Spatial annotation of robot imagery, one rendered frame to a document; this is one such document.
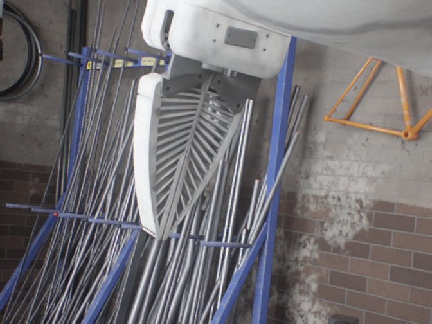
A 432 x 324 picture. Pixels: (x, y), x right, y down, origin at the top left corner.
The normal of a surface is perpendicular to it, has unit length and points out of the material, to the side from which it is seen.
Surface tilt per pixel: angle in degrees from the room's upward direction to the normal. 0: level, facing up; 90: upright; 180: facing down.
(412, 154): 90
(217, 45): 107
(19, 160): 90
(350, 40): 175
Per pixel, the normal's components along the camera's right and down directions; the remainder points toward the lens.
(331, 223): -0.74, -0.11
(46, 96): 0.66, 0.04
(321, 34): -0.16, 0.99
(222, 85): 0.60, 0.27
